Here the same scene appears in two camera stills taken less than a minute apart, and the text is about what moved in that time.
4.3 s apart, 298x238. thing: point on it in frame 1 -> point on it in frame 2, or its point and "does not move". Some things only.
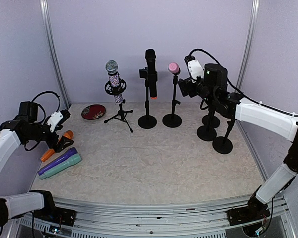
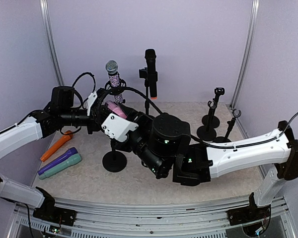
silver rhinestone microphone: (111, 67) does not move
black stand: (224, 145) does not move
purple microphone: (72, 151) does not move
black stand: (173, 120) -> (114, 161)
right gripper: (185, 82) -> (141, 117)
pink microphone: (174, 68) -> (114, 107)
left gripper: (52, 144) -> (95, 116)
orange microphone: (68, 133) does not move
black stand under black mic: (147, 121) does not move
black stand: (206, 133) does not move
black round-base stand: (211, 120) does not move
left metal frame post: (44, 6) does not move
